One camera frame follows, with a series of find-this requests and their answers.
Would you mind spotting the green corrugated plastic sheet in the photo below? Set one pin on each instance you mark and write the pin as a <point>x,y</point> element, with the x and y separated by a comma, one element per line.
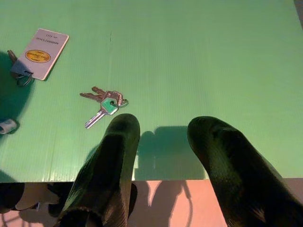
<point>189,71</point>

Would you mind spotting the white blue key fob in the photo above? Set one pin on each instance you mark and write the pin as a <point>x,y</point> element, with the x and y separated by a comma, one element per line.
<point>8,126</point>

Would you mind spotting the key bunch with green key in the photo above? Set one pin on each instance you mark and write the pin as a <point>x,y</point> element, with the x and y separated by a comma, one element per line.
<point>109,106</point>

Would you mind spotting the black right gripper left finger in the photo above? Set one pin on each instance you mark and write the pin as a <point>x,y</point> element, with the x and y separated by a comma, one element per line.
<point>106,170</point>

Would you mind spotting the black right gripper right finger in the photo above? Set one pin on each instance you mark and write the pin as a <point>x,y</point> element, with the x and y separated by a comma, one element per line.
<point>236,170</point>

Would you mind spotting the white key tag card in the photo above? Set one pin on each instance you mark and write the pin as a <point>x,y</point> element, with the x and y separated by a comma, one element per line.
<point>42,54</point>

